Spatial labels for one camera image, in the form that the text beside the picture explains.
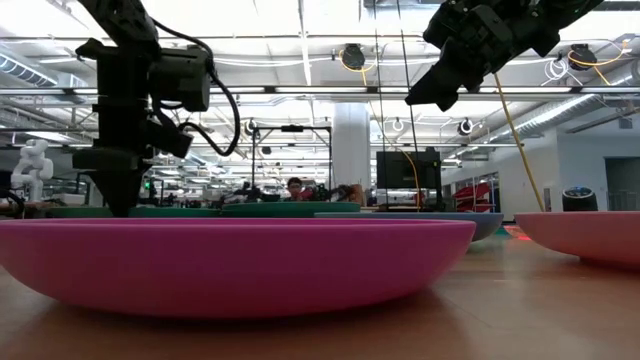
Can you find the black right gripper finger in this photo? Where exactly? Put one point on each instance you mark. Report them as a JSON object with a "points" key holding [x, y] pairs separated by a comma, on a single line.
{"points": [[457, 87], [425, 89]]}

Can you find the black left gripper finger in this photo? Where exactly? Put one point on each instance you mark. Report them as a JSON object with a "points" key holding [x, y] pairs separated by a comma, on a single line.
{"points": [[135, 182], [112, 185]]}

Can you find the large teal plastic plate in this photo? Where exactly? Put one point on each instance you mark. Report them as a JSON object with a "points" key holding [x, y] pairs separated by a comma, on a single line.
{"points": [[175, 212]]}

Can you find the magenta plastic plate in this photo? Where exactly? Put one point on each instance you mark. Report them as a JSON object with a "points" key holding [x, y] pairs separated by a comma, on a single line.
{"points": [[225, 265]]}

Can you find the blue plastic plate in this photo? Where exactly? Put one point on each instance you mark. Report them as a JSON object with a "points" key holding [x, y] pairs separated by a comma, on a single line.
{"points": [[487, 222]]}

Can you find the salmon pink plastic plate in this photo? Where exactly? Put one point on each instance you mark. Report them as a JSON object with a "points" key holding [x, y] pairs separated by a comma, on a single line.
{"points": [[590, 235]]}

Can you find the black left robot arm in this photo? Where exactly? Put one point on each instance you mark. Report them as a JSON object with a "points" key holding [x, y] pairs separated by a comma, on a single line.
{"points": [[120, 20]]}

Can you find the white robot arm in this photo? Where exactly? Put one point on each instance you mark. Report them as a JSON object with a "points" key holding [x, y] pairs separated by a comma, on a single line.
{"points": [[32, 165]]}

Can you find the black monitor screen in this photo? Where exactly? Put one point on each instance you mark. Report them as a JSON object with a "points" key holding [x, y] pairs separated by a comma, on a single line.
{"points": [[395, 170]]}

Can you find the white building pillar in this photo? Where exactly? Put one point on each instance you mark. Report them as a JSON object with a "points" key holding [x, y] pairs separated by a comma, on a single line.
{"points": [[350, 145]]}

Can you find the red rack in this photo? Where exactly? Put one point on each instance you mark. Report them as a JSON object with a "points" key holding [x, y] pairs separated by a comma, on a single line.
{"points": [[472, 192]]}

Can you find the small clear cyan plate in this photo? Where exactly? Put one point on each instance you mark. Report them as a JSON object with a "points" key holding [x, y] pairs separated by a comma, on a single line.
{"points": [[501, 232]]}

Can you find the person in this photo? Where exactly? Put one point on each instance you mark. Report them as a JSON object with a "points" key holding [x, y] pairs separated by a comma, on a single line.
{"points": [[295, 189]]}

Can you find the black round bin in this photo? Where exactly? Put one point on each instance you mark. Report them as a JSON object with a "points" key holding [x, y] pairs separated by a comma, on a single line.
{"points": [[580, 202]]}

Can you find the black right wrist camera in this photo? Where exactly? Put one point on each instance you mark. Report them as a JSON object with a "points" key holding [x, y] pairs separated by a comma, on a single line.
{"points": [[450, 22]]}

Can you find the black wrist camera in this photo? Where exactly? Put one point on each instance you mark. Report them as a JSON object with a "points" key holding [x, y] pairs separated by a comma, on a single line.
{"points": [[450, 22], [180, 80]]}

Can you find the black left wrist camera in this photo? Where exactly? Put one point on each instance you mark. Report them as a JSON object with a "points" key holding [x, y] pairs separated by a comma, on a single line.
{"points": [[180, 80]]}

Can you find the silver ventilation duct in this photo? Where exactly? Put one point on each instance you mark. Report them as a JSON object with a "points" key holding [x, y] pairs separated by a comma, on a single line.
{"points": [[575, 107], [25, 70]]}

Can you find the black gantry frame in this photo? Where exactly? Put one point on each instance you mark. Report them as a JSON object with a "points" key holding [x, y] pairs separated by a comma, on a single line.
{"points": [[292, 128]]}

